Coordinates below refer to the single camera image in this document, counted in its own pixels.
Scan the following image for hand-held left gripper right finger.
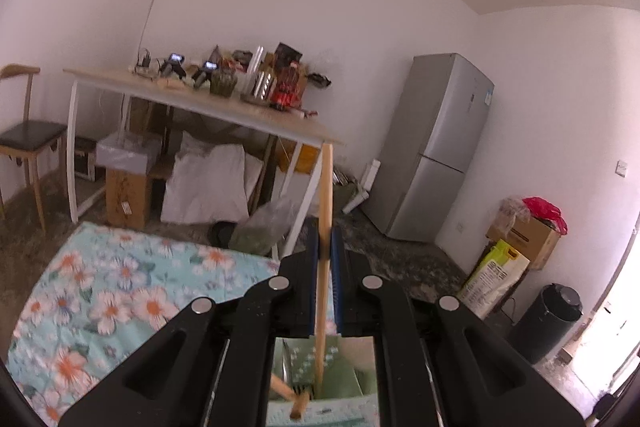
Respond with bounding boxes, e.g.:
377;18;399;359
330;226;585;427

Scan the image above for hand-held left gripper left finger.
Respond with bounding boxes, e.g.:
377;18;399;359
59;223;320;427

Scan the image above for teal perforated utensil holder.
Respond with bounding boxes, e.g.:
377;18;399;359
265;337;382;427

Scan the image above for single wooden chopstick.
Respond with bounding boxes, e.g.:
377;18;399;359
312;142;335;399

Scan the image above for bundle of wooden chopsticks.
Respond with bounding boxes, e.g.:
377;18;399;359
271;373;312;421

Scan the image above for green plastic bag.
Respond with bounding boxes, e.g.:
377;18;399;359
230;198;296;256

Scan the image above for white plastic board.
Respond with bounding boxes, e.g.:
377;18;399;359
343;159;381;214

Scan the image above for yellow plastic bag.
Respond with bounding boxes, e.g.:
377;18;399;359
279;142;321;176

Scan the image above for white sack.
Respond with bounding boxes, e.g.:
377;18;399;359
161;132;264;226

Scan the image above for yellow-green printed bag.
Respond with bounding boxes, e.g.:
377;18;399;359
457;239;531;319

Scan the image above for grey refrigerator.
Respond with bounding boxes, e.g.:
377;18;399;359
362;53;496;242

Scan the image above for open cardboard box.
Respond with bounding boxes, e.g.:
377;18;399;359
485;207;561;271

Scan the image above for red drink bottles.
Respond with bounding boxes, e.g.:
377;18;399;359
271;65;307;111

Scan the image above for floral light blue blanket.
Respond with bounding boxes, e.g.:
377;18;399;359
4;222;282;427

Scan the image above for metal container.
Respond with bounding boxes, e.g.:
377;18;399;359
252;72;279;101

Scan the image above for black trash bin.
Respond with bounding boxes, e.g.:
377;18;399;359
509;283;584;364

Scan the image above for white-legged table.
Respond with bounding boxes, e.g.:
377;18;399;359
62;67;347;259

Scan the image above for red plastic bag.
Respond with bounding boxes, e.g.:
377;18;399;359
522;197;569;236

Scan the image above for glass jar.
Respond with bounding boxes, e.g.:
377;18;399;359
209;69;239;97

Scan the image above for plastic-wrapped box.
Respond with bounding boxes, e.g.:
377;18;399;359
96;132;164;176

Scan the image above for dark printed box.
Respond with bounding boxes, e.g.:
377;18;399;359
273;42;304;68

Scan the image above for small black appliance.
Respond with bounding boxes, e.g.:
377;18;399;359
74;137;99;181

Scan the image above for wooden chair with black seat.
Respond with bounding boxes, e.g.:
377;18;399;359
0;64;69;236

